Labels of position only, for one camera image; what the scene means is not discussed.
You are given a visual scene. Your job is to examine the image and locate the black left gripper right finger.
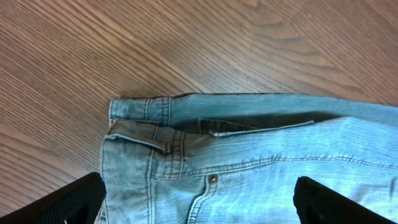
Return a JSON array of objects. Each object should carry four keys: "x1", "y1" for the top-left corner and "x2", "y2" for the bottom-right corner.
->
[{"x1": 293, "y1": 176, "x2": 394, "y2": 224}]

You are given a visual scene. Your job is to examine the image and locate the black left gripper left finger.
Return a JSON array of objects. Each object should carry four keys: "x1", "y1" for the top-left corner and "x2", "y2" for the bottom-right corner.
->
[{"x1": 1, "y1": 172, "x2": 106, "y2": 224}]

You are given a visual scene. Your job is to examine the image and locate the light blue denim shorts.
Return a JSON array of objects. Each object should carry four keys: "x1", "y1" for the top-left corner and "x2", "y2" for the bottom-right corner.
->
[{"x1": 99, "y1": 94, "x2": 397, "y2": 223}]

